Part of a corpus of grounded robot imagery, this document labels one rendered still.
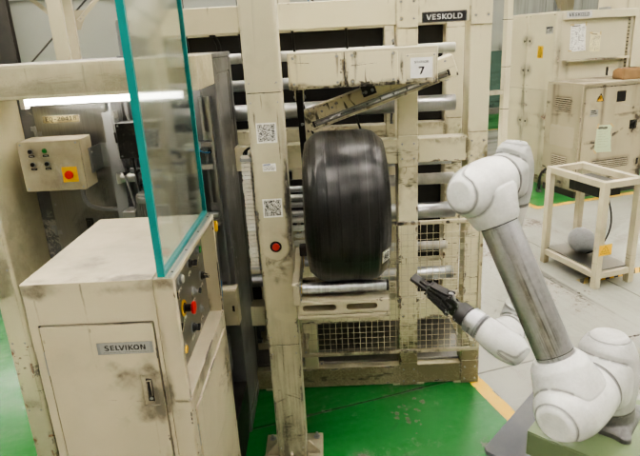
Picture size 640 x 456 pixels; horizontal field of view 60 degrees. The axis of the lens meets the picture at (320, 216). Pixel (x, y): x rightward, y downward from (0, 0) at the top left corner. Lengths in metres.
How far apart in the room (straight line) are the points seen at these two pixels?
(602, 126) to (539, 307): 5.33
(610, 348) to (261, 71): 1.40
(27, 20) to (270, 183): 9.52
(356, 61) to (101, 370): 1.46
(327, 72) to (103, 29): 9.12
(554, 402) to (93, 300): 1.19
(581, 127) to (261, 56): 4.97
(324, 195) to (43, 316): 0.94
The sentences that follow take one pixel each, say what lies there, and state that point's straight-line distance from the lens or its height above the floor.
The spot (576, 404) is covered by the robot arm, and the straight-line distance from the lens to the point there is 1.55.
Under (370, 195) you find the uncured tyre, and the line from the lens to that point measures 1.91.
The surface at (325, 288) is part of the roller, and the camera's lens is 2.16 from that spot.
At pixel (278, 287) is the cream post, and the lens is 2.24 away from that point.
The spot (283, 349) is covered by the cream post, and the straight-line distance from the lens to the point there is 2.38.
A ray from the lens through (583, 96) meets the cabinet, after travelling 6.53.
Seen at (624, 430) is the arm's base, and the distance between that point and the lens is 1.83.
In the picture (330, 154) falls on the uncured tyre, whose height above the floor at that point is 1.43.
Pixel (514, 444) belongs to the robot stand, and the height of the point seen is 0.65.
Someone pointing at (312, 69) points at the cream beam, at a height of 1.71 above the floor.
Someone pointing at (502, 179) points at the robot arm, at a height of 1.46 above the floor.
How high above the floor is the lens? 1.82
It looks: 18 degrees down
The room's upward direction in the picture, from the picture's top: 3 degrees counter-clockwise
